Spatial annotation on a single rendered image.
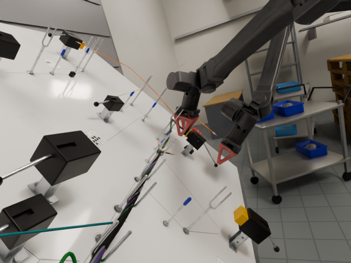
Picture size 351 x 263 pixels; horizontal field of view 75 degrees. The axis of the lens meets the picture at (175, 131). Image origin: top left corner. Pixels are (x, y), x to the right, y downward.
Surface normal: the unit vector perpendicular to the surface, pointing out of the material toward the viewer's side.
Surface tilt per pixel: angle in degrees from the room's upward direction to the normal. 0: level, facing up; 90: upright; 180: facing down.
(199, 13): 90
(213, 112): 90
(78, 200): 53
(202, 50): 90
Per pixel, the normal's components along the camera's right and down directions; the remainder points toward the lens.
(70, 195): 0.60, -0.74
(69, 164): 0.72, 0.67
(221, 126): -0.33, 0.29
